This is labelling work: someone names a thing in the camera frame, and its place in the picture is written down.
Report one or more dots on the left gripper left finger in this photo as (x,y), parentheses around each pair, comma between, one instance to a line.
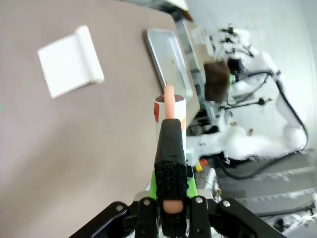
(146,218)

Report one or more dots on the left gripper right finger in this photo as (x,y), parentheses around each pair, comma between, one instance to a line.
(200,218)

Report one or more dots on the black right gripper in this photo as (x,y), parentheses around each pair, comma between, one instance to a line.
(236,67)

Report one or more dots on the dark brown cloth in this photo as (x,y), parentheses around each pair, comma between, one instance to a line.
(216,81)

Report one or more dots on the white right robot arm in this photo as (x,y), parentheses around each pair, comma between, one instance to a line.
(260,143)

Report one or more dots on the red yellow emergency stop button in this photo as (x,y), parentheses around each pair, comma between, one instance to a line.
(201,165)

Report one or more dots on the silver metal tray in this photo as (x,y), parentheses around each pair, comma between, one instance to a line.
(168,57)

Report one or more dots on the white lint roller stand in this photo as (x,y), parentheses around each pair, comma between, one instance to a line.
(67,64)

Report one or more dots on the aluminium table frame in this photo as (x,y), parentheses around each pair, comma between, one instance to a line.
(198,74)

